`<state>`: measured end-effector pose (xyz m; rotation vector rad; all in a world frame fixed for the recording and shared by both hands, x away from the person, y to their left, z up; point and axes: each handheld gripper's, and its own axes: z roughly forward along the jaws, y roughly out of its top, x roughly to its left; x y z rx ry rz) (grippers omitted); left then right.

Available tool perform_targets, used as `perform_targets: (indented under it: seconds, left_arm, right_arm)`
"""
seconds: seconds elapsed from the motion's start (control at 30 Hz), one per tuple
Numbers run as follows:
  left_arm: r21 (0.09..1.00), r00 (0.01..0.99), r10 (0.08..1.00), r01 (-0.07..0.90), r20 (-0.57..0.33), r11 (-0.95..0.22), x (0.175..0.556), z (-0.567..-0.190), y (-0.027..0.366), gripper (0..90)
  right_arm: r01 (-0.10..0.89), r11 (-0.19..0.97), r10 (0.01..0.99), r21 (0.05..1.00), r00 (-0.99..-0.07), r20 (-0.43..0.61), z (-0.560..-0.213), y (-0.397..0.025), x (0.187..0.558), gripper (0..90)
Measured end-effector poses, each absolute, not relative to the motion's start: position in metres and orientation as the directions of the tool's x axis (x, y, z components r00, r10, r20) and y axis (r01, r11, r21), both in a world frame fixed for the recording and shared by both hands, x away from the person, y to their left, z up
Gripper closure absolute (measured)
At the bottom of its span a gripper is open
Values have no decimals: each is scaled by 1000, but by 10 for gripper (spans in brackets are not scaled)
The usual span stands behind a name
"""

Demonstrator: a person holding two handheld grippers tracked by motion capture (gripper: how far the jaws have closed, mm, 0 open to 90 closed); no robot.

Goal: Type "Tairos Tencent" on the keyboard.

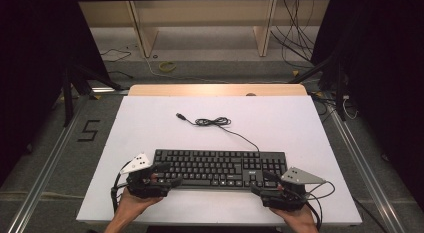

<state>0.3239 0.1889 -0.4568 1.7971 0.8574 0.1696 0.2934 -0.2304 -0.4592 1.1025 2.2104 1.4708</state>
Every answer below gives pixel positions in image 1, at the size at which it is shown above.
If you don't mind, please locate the right hand-held gripper cable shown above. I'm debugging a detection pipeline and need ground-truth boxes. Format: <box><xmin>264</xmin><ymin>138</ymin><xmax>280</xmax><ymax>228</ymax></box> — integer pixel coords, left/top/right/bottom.
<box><xmin>301</xmin><ymin>181</ymin><xmax>336</xmax><ymax>231</ymax></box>

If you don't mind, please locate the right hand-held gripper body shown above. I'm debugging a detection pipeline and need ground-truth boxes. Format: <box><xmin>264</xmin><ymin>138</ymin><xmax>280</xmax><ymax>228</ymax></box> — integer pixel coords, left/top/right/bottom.
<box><xmin>261</xmin><ymin>166</ymin><xmax>327</xmax><ymax>212</ymax></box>

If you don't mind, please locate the thin black floor cable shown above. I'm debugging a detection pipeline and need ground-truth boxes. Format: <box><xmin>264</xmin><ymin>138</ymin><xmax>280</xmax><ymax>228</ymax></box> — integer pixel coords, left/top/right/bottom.
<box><xmin>99</xmin><ymin>47</ymin><xmax>133</xmax><ymax>64</ymax></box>

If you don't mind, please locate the black tape floor mark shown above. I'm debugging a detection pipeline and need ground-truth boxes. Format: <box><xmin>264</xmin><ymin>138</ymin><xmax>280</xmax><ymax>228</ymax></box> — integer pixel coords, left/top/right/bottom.
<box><xmin>77</xmin><ymin>119</ymin><xmax>101</xmax><ymax>143</ymax></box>

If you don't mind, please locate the black curtain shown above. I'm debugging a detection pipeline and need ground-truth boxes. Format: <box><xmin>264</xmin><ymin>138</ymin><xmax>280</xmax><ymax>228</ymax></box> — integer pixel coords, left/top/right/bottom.
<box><xmin>0</xmin><ymin>0</ymin><xmax>111</xmax><ymax>187</ymax></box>
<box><xmin>311</xmin><ymin>0</ymin><xmax>424</xmax><ymax>207</ymax></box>

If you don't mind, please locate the black keyboard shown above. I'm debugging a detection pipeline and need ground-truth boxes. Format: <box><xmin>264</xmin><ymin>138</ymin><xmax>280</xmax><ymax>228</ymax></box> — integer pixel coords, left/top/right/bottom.
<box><xmin>153</xmin><ymin>148</ymin><xmax>288</xmax><ymax>191</ymax></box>

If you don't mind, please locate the long metal floor rail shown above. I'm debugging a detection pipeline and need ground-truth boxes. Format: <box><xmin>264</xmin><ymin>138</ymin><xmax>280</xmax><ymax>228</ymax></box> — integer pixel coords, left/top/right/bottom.
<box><xmin>6</xmin><ymin>102</ymin><xmax>92</xmax><ymax>233</ymax></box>
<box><xmin>324</xmin><ymin>99</ymin><xmax>406</xmax><ymax>233</ymax></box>

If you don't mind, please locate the black tripod stand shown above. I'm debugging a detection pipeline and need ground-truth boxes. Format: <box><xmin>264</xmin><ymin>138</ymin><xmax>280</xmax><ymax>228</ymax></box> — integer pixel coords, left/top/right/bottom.
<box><xmin>288</xmin><ymin>52</ymin><xmax>348</xmax><ymax>122</ymax></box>
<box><xmin>61</xmin><ymin>62</ymin><xmax>124</xmax><ymax>127</ymax></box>

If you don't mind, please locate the black keyboard cable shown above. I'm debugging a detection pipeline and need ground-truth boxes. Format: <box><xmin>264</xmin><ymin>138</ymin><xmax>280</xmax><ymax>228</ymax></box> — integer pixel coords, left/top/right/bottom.
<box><xmin>175</xmin><ymin>112</ymin><xmax>261</xmax><ymax>153</ymax></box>

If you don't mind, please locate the bundle of black hanging cables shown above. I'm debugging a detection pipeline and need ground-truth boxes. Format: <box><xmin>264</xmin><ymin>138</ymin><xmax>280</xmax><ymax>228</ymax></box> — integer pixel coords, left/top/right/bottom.
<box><xmin>269</xmin><ymin>0</ymin><xmax>321</xmax><ymax>69</ymax></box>

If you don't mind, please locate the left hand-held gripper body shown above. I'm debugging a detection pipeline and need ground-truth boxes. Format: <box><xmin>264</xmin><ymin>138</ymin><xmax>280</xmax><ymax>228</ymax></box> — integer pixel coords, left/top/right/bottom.
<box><xmin>119</xmin><ymin>152</ymin><xmax>171</xmax><ymax>199</ymax></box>

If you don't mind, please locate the person's right hand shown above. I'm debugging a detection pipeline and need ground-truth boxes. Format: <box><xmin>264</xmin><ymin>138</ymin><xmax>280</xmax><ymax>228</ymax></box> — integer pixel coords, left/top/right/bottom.
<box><xmin>269</xmin><ymin>205</ymin><xmax>318</xmax><ymax>229</ymax></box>

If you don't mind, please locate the light wooden shelf unit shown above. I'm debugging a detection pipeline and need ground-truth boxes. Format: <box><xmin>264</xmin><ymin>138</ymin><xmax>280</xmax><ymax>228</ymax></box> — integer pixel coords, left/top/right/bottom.
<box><xmin>78</xmin><ymin>0</ymin><xmax>331</xmax><ymax>59</ymax></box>

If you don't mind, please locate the hand-held gripper cable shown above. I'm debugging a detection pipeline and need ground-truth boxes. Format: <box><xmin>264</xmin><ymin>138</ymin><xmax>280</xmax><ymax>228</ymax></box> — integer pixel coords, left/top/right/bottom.
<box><xmin>301</xmin><ymin>181</ymin><xmax>336</xmax><ymax>231</ymax></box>
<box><xmin>110</xmin><ymin>161</ymin><xmax>133</xmax><ymax>214</ymax></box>

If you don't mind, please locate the person's left hand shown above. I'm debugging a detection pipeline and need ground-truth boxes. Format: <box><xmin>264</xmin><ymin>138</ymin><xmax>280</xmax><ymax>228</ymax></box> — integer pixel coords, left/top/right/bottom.
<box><xmin>116</xmin><ymin>187</ymin><xmax>164</xmax><ymax>219</ymax></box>

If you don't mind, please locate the short metal bar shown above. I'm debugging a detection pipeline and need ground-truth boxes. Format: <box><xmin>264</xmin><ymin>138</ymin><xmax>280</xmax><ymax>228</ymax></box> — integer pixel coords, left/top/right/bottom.
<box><xmin>91</xmin><ymin>87</ymin><xmax>130</xmax><ymax>96</ymax></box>

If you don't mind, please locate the left hand-held gripper cable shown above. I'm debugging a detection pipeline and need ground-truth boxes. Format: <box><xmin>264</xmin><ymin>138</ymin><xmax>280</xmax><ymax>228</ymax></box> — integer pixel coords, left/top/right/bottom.
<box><xmin>110</xmin><ymin>161</ymin><xmax>133</xmax><ymax>214</ymax></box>

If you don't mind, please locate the white board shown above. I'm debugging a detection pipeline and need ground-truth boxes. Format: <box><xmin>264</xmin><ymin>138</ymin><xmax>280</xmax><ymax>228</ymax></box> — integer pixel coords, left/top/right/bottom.
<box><xmin>75</xmin><ymin>95</ymin><xmax>363</xmax><ymax>227</ymax></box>

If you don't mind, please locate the yellow tape roll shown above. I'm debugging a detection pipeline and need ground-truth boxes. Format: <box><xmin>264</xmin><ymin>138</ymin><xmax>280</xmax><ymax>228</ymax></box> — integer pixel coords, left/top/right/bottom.
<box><xmin>158</xmin><ymin>61</ymin><xmax>178</xmax><ymax>73</ymax></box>

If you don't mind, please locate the light wooden table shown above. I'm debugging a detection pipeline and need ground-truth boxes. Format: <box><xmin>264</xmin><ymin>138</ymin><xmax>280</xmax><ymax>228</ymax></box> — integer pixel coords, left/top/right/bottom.
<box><xmin>128</xmin><ymin>83</ymin><xmax>308</xmax><ymax>97</ymax></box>

